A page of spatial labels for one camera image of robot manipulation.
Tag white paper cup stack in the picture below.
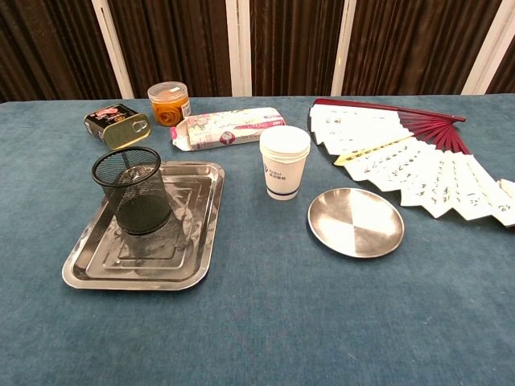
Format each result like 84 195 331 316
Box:
258 125 312 201

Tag black mesh pen holder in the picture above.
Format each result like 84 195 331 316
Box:
91 146 173 236

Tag round steel plate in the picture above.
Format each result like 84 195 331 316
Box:
307 187 406 259

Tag pink floral carton box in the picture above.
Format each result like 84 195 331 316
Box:
169 106 287 153

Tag rectangular steel tray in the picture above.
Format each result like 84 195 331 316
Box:
61 160 226 291

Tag clear jar orange contents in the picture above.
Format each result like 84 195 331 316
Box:
146 80 192 128

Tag blue felt table cover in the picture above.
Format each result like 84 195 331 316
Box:
0 94 515 386

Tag black gold tin can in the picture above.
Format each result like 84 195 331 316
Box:
83 102 152 150

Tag brown curtain panel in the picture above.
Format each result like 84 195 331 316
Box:
107 0 233 99
0 0 122 104
249 0 346 97
486 47 515 96
341 0 504 97

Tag paper folding fan red ribs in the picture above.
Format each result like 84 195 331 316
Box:
308 97 515 231

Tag white partition post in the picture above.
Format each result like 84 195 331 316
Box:
330 0 356 97
460 0 515 96
225 0 253 97
91 0 136 100

